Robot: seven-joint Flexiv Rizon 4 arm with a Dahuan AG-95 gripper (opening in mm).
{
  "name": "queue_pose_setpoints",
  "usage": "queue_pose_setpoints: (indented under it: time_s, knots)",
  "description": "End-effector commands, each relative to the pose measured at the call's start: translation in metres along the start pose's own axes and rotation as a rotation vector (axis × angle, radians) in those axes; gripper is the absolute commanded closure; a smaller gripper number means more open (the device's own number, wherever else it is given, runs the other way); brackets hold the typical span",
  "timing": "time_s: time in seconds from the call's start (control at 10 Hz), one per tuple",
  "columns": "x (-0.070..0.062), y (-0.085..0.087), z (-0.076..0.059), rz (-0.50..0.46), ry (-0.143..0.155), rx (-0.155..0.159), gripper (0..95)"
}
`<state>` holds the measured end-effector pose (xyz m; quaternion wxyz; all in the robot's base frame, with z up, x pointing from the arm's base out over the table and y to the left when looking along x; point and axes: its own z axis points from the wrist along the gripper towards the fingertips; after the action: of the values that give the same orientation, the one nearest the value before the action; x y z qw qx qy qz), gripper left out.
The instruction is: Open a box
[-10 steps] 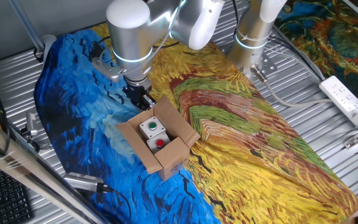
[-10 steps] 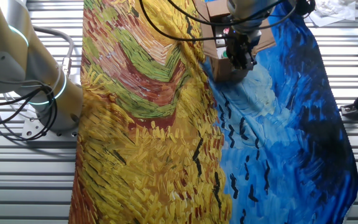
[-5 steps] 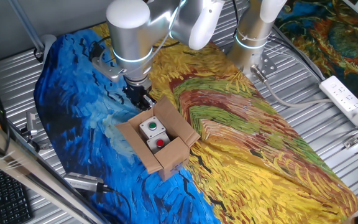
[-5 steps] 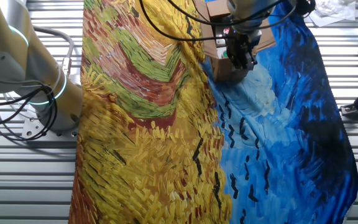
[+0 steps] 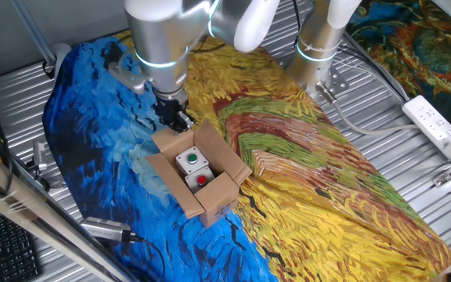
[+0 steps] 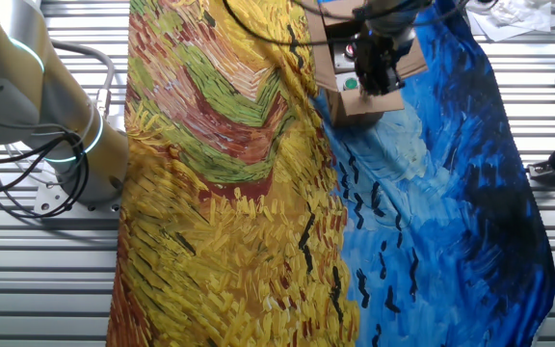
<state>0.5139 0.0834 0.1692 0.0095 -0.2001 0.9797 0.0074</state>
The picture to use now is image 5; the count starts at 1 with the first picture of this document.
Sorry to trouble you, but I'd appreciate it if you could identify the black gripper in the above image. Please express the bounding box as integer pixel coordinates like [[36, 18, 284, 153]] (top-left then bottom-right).
[[153, 96, 195, 135]]

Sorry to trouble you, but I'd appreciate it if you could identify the brown cardboard box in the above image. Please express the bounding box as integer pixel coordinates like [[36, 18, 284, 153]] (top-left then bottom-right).
[[144, 119, 254, 230]]

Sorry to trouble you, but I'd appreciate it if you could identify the blue yellow painted cloth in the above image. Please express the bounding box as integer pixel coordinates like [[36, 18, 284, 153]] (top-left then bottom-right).
[[41, 29, 451, 282]]

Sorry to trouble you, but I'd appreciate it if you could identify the grey stand pole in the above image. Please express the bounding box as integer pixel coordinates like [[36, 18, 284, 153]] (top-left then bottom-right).
[[9, 0, 72, 80]]

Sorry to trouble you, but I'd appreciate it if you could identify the black keyboard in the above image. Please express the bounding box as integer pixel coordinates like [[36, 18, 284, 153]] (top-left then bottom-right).
[[0, 206, 43, 282]]

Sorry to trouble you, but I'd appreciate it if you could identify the dark floral painted cloth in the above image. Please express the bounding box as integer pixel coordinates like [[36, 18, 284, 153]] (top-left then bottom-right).
[[345, 0, 451, 131]]

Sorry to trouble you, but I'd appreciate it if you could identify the white power strip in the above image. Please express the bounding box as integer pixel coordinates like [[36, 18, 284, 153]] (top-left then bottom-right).
[[401, 95, 451, 162]]

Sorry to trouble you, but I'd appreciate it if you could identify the grey green button switch box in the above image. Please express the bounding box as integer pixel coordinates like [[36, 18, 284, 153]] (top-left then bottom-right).
[[175, 146, 210, 176]]

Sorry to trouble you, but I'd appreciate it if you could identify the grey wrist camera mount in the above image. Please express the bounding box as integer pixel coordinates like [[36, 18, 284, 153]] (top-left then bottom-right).
[[106, 41, 150, 96]]

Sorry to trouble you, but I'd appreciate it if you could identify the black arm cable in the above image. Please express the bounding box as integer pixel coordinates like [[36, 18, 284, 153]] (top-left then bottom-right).
[[189, 35, 227, 54]]

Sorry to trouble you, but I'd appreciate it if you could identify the silver depth camera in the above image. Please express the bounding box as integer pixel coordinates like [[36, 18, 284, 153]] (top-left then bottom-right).
[[79, 216, 133, 244]]

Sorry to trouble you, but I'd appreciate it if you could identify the black camera cable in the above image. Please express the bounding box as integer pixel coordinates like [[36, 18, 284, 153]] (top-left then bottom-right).
[[127, 233, 167, 282]]

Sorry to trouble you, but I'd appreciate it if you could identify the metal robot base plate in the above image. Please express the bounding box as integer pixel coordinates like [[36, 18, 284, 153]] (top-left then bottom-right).
[[278, 50, 350, 99]]

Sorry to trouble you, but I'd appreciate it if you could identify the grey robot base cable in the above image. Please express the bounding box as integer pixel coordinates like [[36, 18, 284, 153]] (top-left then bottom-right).
[[314, 81, 420, 137]]

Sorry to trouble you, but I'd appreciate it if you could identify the aluminium frame beam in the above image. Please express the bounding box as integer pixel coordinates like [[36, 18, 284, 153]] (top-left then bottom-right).
[[0, 139, 137, 282]]

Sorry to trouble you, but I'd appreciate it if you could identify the grey power cable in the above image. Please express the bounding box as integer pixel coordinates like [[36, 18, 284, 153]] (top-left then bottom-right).
[[341, 31, 412, 104]]

